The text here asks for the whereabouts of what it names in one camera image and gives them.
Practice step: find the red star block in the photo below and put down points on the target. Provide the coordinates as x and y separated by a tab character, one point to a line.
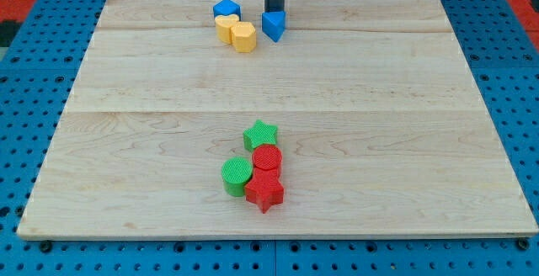
265	189

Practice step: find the yellow heart block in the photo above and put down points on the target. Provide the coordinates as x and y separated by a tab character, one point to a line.
223	25

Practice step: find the light wooden board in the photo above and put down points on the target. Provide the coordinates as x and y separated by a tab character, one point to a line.
383	131

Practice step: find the green star block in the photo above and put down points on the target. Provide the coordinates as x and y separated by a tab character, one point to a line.
259	134

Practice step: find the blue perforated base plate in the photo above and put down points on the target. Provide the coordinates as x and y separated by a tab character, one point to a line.
37	74

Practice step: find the yellow hexagon block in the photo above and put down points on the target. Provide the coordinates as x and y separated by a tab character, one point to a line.
244	37

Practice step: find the blue cube block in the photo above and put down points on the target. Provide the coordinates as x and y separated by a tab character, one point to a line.
227	7

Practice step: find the red cylinder block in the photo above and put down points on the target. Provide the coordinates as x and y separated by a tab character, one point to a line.
268	157

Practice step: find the green cylinder block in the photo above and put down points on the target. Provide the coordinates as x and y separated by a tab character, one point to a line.
236	172

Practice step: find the blue triangle block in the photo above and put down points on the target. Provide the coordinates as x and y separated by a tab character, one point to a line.
274	24

